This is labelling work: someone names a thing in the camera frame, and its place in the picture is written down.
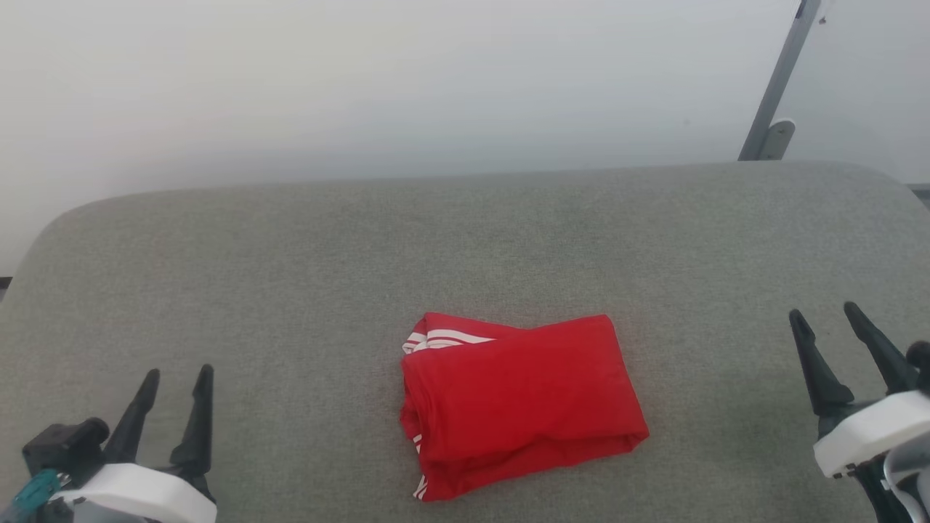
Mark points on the grey rounded pole bracket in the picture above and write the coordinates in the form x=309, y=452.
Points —
x=777, y=139

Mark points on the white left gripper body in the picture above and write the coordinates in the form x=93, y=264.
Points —
x=145, y=494

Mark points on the grey metal pole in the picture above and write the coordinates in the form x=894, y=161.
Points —
x=781, y=73

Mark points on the grey fabric sofa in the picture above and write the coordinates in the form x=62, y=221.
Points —
x=290, y=305

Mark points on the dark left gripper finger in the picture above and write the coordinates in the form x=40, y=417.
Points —
x=134, y=428
x=197, y=436

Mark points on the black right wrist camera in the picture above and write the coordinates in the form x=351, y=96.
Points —
x=921, y=359

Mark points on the red and white t-shirt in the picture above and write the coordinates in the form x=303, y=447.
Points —
x=523, y=399

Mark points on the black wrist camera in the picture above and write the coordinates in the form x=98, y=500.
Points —
x=921, y=359
x=65, y=447

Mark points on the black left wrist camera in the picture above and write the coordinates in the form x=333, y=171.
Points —
x=65, y=447

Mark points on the teal left camera connector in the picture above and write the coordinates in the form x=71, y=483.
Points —
x=33, y=494

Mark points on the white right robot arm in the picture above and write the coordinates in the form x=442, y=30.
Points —
x=904, y=479

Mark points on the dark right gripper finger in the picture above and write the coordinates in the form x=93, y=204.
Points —
x=821, y=374
x=883, y=356

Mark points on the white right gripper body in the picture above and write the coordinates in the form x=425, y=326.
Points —
x=872, y=432

